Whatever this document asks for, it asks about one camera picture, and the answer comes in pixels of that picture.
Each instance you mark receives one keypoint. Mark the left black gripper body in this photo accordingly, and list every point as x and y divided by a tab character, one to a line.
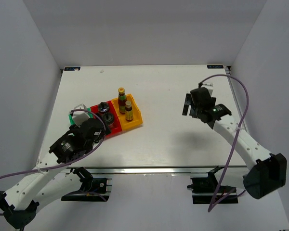
90	145

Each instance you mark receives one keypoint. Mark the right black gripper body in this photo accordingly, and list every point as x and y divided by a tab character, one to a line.
194	111

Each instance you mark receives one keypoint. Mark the white spice jar black lid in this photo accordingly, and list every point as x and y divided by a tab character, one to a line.
103	107

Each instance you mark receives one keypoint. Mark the small yellow label bottle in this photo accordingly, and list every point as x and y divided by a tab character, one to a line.
128	111

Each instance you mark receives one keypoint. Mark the red chili sauce bottle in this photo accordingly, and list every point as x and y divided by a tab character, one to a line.
121	100

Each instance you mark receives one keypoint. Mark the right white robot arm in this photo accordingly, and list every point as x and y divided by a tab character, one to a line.
265	172

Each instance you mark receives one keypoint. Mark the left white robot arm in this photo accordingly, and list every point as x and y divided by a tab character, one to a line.
24	200

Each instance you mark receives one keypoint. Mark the green plastic bin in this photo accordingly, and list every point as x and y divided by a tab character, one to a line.
78	117

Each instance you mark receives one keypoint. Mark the red plastic bin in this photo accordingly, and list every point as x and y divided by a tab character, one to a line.
117	128

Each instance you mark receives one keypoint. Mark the right blue table label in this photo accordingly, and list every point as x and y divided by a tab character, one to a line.
215	66

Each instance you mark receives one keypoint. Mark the blue table label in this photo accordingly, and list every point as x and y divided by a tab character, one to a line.
215	66
77	68

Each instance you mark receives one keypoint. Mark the yellow plastic bin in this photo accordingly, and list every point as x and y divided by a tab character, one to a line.
137	118

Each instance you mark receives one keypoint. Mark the left blue table label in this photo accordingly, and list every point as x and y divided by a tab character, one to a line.
77	68

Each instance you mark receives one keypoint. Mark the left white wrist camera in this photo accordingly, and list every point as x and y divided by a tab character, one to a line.
82	106

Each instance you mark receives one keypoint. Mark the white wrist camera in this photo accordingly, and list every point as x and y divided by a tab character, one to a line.
82	106
208	86

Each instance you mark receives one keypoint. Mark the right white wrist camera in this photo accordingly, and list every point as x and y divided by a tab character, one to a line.
208	86

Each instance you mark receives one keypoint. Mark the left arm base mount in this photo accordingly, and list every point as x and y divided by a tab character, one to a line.
97	189

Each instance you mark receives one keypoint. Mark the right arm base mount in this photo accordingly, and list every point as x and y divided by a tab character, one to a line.
202	189

